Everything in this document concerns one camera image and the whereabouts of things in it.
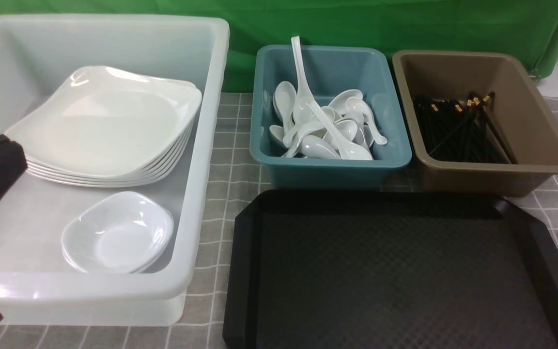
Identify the large white square plate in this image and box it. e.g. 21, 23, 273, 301
5, 66, 203, 178

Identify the small white square bowl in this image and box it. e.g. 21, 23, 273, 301
61, 191, 174, 248

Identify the white ceramic soup spoon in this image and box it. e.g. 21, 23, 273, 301
308, 99, 373, 160

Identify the large white plastic tub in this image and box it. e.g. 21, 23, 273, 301
0, 14, 230, 326

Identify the small white bowl in tub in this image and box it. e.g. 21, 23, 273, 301
62, 243, 166, 274

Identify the upright white soup spoon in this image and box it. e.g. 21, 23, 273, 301
292, 36, 313, 126

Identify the black plastic serving tray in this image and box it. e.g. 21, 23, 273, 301
223, 190, 558, 349

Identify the teal plastic bin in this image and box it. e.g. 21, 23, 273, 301
249, 45, 412, 190

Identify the pile of white soup spoons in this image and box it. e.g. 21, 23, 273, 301
268, 80, 390, 161

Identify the pile of black chopsticks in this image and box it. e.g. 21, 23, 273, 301
412, 91, 518, 165

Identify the brown plastic bin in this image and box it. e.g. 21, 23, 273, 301
392, 50, 558, 196

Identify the green backdrop cloth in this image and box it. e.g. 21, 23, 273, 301
0, 0, 558, 92

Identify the grey checkered tablecloth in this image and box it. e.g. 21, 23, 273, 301
0, 93, 558, 349

